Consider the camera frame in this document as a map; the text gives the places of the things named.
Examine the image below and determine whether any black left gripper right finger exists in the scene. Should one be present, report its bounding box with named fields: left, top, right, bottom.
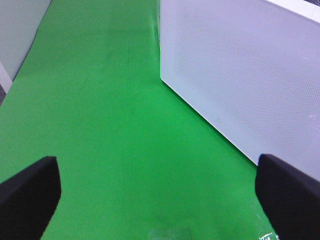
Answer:
left=254, top=154, right=320, bottom=240

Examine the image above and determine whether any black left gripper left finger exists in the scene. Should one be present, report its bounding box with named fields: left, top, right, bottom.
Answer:
left=0, top=156, right=62, bottom=240

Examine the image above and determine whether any white microwave door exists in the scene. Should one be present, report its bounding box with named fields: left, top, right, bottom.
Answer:
left=159, top=0, right=320, bottom=179

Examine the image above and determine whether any clear tape patch right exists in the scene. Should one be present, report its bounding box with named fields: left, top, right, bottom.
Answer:
left=257, top=212, right=280, bottom=240

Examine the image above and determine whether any clear tape patch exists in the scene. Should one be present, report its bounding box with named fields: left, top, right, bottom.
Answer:
left=257, top=212, right=280, bottom=240
left=147, top=228, right=192, bottom=240

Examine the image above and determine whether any clear tape patch centre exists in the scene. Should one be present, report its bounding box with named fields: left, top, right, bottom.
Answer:
left=147, top=228, right=192, bottom=240

